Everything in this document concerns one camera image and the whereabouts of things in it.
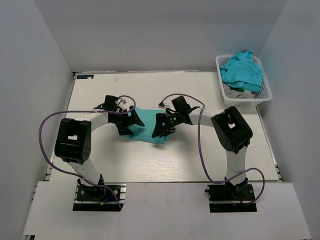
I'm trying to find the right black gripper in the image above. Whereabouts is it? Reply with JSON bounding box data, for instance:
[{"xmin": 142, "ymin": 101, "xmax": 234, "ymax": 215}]
[{"xmin": 152, "ymin": 112, "xmax": 183, "ymax": 138}]

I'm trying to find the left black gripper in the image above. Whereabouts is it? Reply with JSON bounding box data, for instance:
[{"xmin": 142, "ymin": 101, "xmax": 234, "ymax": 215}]
[{"xmin": 111, "ymin": 105, "xmax": 144, "ymax": 136}]

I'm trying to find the teal green t shirt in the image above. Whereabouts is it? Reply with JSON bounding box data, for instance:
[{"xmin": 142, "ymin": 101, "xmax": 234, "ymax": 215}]
[{"xmin": 122, "ymin": 107, "xmax": 171, "ymax": 145}]

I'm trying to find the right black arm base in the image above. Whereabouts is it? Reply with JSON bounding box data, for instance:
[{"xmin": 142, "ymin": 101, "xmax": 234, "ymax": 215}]
[{"xmin": 204, "ymin": 184, "xmax": 257, "ymax": 213}]

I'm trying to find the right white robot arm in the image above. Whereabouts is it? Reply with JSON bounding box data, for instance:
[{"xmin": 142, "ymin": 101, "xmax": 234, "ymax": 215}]
[{"xmin": 151, "ymin": 94, "xmax": 253, "ymax": 200}]

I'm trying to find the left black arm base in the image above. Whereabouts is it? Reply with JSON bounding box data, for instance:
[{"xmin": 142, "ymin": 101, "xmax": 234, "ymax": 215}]
[{"xmin": 72, "ymin": 179, "xmax": 127, "ymax": 212}]

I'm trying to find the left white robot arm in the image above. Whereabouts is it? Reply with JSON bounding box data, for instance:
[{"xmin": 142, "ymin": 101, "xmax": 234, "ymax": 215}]
[{"xmin": 54, "ymin": 95, "xmax": 145, "ymax": 200}]

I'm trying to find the blue label sticker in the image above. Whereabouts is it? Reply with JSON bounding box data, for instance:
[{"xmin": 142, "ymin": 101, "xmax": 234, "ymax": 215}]
[{"xmin": 76, "ymin": 74, "xmax": 94, "ymax": 80}]

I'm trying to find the grey cloth in basket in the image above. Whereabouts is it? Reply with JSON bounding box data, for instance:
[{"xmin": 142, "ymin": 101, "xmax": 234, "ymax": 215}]
[{"xmin": 223, "ymin": 84, "xmax": 255, "ymax": 99}]

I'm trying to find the blue t shirt in basket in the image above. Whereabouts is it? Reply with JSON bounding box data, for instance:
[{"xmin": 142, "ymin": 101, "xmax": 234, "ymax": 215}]
[{"xmin": 219, "ymin": 50, "xmax": 263, "ymax": 93}]

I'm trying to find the white plastic basket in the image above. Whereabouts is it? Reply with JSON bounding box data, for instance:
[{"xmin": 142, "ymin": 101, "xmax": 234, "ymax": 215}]
[{"xmin": 215, "ymin": 54, "xmax": 272, "ymax": 106}]

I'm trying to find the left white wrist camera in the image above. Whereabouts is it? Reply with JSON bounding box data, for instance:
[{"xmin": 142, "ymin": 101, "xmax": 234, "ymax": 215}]
[{"xmin": 117, "ymin": 97, "xmax": 134, "ymax": 116}]

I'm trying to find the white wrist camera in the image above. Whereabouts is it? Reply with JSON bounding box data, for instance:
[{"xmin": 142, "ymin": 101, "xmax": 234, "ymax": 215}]
[
  {"xmin": 158, "ymin": 101, "xmax": 176, "ymax": 115},
  {"xmin": 117, "ymin": 97, "xmax": 134, "ymax": 116}
]

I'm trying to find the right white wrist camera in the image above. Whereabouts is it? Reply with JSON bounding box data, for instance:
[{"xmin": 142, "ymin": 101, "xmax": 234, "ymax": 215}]
[{"xmin": 158, "ymin": 101, "xmax": 176, "ymax": 115}]

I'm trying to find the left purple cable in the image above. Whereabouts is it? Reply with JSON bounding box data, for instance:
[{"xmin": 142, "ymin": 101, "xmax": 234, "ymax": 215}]
[{"xmin": 37, "ymin": 94, "xmax": 137, "ymax": 210}]

